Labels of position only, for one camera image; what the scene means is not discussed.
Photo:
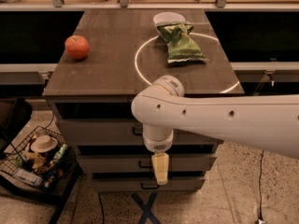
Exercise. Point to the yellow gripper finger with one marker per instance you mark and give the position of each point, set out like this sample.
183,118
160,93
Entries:
160,163

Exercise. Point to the grey top drawer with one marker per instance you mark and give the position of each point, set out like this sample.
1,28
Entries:
101,132

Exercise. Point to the grey drawer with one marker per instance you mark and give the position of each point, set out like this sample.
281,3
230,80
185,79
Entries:
101,132
143,184
142,163

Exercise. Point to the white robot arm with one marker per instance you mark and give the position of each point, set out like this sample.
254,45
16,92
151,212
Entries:
266,122

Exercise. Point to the grey bottom drawer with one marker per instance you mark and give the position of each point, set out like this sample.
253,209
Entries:
143,184

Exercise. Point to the grey middle drawer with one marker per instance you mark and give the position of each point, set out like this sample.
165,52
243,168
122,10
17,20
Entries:
142,163

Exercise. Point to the grey drawer cabinet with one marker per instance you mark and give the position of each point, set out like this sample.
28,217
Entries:
126,56

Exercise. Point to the blue tape cross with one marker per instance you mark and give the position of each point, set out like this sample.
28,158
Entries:
145,207

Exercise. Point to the green bottle in basket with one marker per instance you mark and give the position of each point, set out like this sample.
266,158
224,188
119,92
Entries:
59,154

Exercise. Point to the green chip bag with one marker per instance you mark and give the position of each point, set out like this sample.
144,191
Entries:
181,47

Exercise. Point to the white cup in basket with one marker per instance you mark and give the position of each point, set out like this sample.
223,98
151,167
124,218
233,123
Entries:
44,143

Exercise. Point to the white packet in basket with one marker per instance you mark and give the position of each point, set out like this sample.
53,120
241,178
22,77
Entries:
27,177

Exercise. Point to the red apple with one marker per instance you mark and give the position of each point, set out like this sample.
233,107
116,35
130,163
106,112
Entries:
77,46

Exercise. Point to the white bowl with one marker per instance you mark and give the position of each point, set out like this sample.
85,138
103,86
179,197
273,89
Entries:
167,17

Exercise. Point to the black wire basket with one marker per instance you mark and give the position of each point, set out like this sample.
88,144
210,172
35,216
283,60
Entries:
41,164

